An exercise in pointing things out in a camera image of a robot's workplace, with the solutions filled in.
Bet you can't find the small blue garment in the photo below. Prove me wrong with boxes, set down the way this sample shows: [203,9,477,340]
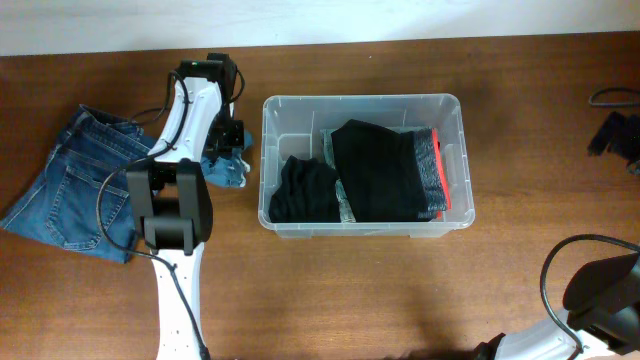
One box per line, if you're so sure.
[200,130,253,188]

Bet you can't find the black garment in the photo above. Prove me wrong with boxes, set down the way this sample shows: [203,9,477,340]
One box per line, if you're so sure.
[268,156,340,223]

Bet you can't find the light blue jeans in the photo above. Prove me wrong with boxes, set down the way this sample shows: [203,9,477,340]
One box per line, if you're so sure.
[319,127,436,224]

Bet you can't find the dark blue jeans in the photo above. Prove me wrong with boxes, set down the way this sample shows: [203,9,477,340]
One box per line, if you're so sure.
[1,105,156,264]

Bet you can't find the black shorts with red waistband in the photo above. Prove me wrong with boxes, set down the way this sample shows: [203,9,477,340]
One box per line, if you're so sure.
[330,118,452,224]

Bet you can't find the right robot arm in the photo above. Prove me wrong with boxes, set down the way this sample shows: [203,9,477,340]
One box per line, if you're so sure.
[474,234,639,359]

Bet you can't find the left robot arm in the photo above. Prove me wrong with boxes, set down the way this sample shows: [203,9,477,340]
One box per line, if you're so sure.
[126,53,245,359]

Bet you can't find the clear plastic storage bin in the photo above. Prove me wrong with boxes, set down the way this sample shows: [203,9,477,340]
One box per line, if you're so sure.
[258,93,476,238]

